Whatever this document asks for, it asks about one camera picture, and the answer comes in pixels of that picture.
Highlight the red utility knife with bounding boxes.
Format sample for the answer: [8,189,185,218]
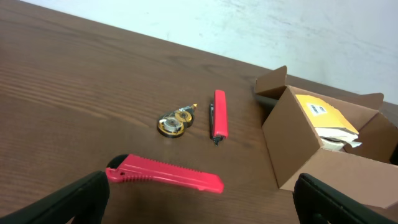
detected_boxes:
[105,154,224,194]

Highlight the red stapler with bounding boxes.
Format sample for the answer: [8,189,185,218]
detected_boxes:
[209,90,228,146]

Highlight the yellow correction tape dispenser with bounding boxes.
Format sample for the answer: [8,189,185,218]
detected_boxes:
[157,104,197,138]

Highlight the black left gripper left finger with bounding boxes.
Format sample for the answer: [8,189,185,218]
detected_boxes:
[1,171,110,224]

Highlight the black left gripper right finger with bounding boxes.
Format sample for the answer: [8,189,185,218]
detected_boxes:
[293,173,397,224]

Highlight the brown cardboard box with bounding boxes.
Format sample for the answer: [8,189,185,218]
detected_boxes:
[254,66,397,208]

